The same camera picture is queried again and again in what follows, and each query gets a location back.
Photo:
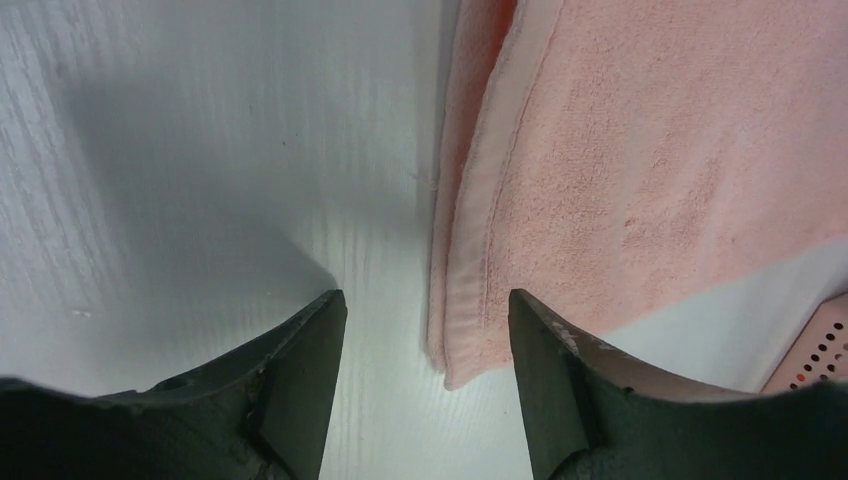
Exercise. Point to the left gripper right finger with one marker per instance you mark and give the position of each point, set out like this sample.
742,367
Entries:
592,411

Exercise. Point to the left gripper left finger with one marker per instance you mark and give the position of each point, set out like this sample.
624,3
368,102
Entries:
259,411

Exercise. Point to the pink towel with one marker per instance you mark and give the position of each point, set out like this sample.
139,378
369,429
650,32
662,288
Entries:
670,176

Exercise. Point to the pink plastic basket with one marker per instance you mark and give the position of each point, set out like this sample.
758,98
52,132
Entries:
819,353

